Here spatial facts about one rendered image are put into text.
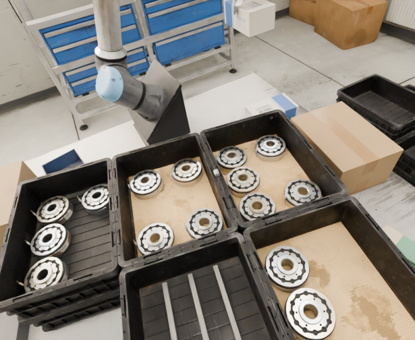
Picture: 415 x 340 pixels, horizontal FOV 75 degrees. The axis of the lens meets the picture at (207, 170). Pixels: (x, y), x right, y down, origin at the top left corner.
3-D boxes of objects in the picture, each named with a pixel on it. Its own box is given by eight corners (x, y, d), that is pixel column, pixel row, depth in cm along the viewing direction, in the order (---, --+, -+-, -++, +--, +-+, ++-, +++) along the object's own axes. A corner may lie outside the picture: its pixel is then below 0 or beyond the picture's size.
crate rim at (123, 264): (113, 160, 91) (111, 156, 90) (199, 136, 94) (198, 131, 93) (121, 273, 65) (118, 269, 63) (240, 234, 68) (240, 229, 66)
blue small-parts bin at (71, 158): (49, 176, 121) (40, 165, 115) (81, 158, 126) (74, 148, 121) (63, 203, 109) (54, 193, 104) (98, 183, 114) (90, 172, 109)
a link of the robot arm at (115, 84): (130, 115, 106) (96, 103, 96) (123, 96, 113) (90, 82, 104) (146, 91, 100) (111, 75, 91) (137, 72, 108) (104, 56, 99)
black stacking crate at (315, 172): (203, 156, 101) (199, 132, 93) (277, 134, 104) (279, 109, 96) (242, 250, 75) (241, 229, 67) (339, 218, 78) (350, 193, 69)
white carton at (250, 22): (225, 23, 122) (223, 0, 115) (247, 15, 125) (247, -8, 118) (249, 37, 109) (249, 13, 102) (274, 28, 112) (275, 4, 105)
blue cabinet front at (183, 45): (158, 66, 259) (140, 0, 218) (224, 43, 275) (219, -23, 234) (159, 67, 257) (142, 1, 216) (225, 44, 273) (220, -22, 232)
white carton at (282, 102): (282, 108, 132) (283, 92, 125) (296, 122, 124) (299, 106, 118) (245, 122, 129) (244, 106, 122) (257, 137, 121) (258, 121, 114)
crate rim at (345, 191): (199, 136, 94) (198, 131, 93) (279, 113, 97) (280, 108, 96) (240, 234, 68) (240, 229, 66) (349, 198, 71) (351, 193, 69)
